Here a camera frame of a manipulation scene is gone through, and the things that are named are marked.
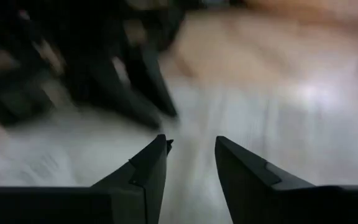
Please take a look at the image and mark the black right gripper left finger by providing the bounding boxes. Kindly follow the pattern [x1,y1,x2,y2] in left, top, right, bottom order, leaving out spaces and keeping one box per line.
[0,134,174,224]

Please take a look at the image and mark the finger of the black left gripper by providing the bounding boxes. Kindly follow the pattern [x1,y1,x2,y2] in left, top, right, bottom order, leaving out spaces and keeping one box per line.
[70,58,163,130]
[122,46,178,118]

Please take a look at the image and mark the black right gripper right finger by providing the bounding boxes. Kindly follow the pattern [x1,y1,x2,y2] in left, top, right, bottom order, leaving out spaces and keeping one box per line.
[214,136,358,224]

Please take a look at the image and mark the white towel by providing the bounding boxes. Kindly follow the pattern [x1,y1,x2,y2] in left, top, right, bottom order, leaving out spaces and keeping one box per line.
[0,77,358,224]

